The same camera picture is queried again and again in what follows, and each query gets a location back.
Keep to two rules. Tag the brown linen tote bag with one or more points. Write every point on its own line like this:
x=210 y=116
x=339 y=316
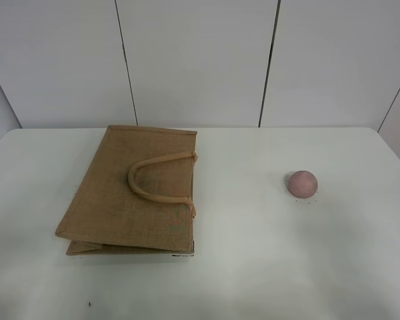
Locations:
x=136 y=196

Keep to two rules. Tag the pink peach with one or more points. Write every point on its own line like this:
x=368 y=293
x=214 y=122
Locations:
x=301 y=184

